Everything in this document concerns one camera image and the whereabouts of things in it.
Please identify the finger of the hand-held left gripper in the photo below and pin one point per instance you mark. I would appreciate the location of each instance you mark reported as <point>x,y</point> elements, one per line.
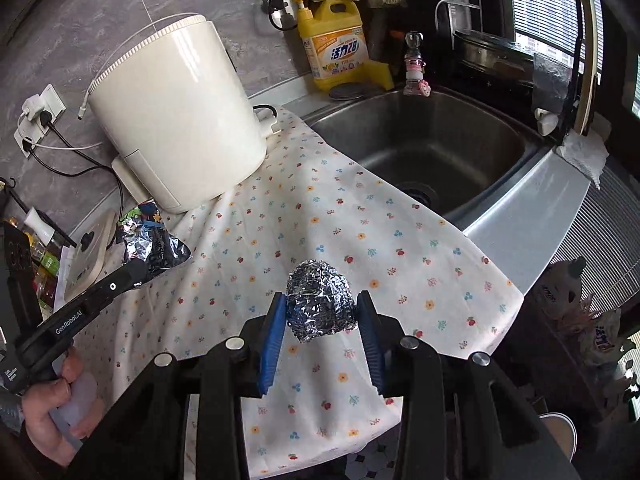
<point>120,282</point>

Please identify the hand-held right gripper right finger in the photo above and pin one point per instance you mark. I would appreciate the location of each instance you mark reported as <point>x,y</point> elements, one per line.
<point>370,345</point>

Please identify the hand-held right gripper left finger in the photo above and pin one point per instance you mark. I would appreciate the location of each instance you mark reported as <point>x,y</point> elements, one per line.
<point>272,340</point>

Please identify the silver snack wrapper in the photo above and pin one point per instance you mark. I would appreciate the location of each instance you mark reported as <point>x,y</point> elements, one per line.
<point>155,250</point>

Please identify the aluminium foil ball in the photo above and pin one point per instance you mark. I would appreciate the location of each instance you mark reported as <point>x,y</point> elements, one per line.
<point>320,300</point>

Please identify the brown paper bucket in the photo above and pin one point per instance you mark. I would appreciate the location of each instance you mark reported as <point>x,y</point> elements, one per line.
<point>557,432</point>

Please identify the person's left hand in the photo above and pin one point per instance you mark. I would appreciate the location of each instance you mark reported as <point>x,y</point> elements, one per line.
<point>40,420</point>

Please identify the red capped sauce bottle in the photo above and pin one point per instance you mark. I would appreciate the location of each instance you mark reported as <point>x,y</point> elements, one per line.
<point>44,290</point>

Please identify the black plug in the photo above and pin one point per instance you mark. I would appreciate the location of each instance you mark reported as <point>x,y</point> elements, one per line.
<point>88,238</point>

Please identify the green label condiment bottle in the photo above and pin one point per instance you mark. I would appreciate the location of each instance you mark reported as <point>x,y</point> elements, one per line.
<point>50,262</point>

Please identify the floral white tablecloth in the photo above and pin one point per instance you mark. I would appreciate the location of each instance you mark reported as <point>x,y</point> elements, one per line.
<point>400,260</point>

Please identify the white capped condiment bottle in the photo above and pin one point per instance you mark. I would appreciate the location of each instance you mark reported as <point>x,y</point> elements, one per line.
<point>37,222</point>

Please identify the cream round kitchen appliance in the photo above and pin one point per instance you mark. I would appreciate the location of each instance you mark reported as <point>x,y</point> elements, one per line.
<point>175,110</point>

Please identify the stainless steel sink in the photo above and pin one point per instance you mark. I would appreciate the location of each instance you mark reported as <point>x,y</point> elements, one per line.
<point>435,150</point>

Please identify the pile of printed packets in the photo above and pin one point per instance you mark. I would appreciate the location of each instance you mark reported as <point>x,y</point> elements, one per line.
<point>595,320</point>

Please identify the grey round sink stopper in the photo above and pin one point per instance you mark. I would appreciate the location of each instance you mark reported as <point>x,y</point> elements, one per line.
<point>350,92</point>

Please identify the yellow sponge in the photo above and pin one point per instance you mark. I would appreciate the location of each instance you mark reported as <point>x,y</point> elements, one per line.
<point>380,75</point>

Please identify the small pink bottle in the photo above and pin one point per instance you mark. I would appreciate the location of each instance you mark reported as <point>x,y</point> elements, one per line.
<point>416,67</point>

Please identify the white folded cloth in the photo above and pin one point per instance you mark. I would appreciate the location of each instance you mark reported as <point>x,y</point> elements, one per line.
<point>585,157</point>

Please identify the yellow detergent bottle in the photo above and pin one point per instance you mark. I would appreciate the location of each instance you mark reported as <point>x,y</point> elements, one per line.
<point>335,45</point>

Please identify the window with blinds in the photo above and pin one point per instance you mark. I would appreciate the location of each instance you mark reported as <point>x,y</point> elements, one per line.
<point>545,20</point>

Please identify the black dish rack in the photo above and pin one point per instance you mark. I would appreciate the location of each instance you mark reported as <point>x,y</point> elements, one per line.
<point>575,35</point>

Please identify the white wall socket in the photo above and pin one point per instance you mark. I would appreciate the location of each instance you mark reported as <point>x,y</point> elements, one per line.
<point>55,102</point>
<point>20,135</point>

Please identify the white wall charger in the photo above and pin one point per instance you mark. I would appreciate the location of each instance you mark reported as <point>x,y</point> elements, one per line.
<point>32,107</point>

